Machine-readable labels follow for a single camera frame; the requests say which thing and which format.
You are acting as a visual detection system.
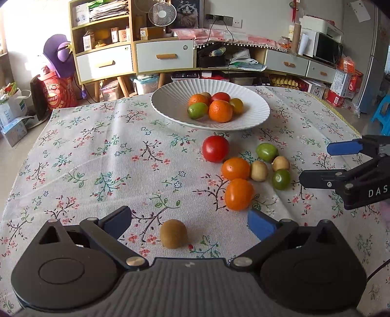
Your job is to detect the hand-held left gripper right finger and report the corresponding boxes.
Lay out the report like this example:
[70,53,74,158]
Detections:
[230,208,347,271]

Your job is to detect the black flat panel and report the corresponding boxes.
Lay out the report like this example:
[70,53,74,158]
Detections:
[29,75,52,118]

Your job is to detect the pink patterned table runner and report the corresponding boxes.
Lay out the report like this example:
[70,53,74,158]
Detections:
[172,28,293,51]

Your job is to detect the clear bin blue lid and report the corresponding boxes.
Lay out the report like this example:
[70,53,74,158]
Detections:
[132,75,159,96]

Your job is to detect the blue plastic stool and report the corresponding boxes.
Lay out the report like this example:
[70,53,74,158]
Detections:
[370,94,390,137]

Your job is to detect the white blue carton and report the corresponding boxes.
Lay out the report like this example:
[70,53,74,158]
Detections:
[331,69,351,98]

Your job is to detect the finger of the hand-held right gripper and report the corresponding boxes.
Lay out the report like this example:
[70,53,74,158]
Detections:
[299,165,367,191]
[327,135,390,157]

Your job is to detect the floral tablecloth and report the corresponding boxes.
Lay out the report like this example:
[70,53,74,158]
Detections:
[0,85,390,314]

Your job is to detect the yellow-orange tomato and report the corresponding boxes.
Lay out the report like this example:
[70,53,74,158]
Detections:
[229,98,244,115]

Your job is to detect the red round gift box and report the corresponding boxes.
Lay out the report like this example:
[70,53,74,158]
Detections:
[39,69,78,110]

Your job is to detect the white wall paper sheet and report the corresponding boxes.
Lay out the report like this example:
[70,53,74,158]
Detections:
[349,1,371,22]

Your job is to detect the orange snack packet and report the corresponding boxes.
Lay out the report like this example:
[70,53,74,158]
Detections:
[338,56,363,77]

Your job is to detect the red tomato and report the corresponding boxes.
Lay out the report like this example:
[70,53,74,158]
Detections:
[210,92,231,104]
[202,133,230,163]

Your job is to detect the clear bin dark lid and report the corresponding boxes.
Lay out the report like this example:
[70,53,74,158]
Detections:
[171,71,202,83]

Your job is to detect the white carton of clutter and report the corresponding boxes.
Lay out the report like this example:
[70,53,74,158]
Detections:
[0,82,31,130]

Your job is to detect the orange tomato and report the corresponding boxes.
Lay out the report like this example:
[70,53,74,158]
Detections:
[221,157,251,181]
[225,178,254,211]

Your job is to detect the clear bin pink contents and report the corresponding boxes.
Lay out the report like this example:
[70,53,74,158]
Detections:
[100,79,121,101]

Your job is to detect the mandarin orange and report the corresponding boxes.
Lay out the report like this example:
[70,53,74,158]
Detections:
[208,99,234,123]
[188,94,210,108]

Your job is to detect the grey refrigerator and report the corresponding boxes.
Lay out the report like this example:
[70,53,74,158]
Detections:
[355,43,390,114]

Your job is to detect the microwave oven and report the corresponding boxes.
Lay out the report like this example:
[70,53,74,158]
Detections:
[312,32,344,65]

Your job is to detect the cardboard tube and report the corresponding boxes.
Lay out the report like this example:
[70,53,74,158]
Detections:
[291,24,302,55]

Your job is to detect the tan longan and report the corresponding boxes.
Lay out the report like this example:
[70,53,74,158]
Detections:
[272,156,291,172]
[250,161,269,182]

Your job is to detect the green jujube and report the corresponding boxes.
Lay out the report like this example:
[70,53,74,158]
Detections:
[187,102,208,119]
[255,143,279,162]

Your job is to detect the low wooden drawer cabinet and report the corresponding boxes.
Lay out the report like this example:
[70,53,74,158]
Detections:
[133,38,197,89]

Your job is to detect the white desk fan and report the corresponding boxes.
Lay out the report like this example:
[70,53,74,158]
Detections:
[148,2,177,38]

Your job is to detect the pile of magazines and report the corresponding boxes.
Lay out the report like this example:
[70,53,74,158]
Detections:
[88,0,130,22]

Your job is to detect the dark green tomato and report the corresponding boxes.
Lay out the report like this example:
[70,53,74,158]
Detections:
[271,169,291,191]

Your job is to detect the cat picture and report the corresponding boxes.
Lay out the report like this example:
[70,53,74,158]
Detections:
[171,0,204,29]

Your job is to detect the tall wooden shelf cabinet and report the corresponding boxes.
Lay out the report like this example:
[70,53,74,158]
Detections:
[69,0,137,102]

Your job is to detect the pale blue drawer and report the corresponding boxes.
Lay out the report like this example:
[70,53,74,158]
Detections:
[305,60,337,84]
[266,49,310,77]

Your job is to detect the light blue tissue box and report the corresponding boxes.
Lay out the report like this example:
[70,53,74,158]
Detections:
[1,117,28,147]

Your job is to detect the rolled white paper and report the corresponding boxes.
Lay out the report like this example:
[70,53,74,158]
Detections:
[298,33,310,57]

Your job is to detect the red hanging ornament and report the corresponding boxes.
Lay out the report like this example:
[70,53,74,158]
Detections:
[288,0,301,23]

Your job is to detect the white drawer round lock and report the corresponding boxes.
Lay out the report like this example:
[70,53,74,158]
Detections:
[136,40,195,73]

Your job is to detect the purple plush toy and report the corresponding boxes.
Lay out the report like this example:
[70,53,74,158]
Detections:
[43,34,74,78]

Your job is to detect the white appliance box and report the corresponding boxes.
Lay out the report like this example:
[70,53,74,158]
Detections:
[299,15,339,36]

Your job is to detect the white patterned box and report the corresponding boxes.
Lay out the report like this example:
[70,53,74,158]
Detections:
[300,79,326,99]

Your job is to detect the tray of gold ingots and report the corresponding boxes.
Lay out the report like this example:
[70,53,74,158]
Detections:
[270,76,302,91]

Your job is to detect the white blue printed box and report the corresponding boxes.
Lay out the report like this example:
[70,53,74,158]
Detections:
[75,3,91,26]

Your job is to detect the white ribbed plate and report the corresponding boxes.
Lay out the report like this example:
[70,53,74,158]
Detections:
[150,80,271,131]

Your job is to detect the red snack box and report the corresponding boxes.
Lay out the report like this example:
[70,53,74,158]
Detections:
[323,88,345,107]

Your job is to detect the white drawer wooden handle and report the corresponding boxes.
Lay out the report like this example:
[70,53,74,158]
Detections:
[76,45,135,83]

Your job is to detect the flat cardboard box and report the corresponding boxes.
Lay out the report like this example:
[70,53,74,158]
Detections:
[139,27,166,40]

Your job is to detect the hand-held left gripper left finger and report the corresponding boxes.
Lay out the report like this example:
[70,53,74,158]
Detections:
[38,206,149,271]

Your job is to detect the stack of papers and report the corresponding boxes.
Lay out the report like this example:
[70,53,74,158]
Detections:
[228,50,268,73]

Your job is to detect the black storage case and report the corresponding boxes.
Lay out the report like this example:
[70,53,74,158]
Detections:
[199,43,231,69]

